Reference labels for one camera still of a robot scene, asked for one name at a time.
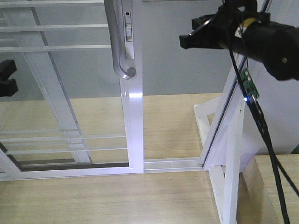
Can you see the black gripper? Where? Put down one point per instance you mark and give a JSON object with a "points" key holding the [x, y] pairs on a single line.
{"points": [[232, 20]]}

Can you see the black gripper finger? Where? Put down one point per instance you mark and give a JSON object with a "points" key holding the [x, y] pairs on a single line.
{"points": [[8, 88], [7, 68]]}

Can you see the white framed sliding glass door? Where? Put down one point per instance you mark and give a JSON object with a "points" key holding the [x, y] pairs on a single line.
{"points": [[108, 108]]}

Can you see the grey metal door handle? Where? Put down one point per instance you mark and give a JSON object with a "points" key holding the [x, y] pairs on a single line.
{"points": [[116, 44]]}

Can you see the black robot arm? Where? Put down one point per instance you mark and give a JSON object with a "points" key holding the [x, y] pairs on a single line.
{"points": [[169, 69]]}

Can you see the aluminium floor door track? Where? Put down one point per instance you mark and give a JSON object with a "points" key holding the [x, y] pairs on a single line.
{"points": [[173, 165]]}

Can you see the fixed white framed glass panel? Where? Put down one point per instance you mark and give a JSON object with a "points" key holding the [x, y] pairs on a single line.
{"points": [[40, 26]]}

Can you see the green circuit board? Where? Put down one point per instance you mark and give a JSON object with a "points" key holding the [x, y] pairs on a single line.
{"points": [[249, 86]]}

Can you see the rear white support brace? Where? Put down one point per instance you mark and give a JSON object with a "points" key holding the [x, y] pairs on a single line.
{"points": [[201, 113]]}

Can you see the light wooden base platform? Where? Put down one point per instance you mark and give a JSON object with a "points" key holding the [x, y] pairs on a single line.
{"points": [[170, 131]]}

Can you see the white triangular support brace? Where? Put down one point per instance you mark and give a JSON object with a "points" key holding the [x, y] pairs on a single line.
{"points": [[225, 179]]}

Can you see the light wooden box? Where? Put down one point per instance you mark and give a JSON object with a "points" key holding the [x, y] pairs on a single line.
{"points": [[262, 190]]}

